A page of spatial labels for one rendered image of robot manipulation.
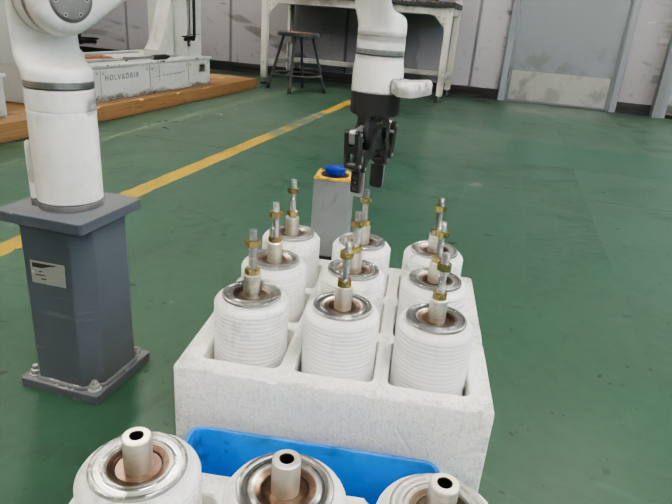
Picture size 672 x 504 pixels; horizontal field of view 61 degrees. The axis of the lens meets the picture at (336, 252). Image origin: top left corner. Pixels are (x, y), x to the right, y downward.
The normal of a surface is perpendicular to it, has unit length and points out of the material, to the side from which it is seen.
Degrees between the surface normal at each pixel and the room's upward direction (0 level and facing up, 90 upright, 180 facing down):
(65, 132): 90
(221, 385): 90
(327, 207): 90
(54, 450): 0
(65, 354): 90
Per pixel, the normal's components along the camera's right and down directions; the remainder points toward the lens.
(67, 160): 0.43, 0.36
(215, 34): -0.29, 0.34
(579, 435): 0.07, -0.92
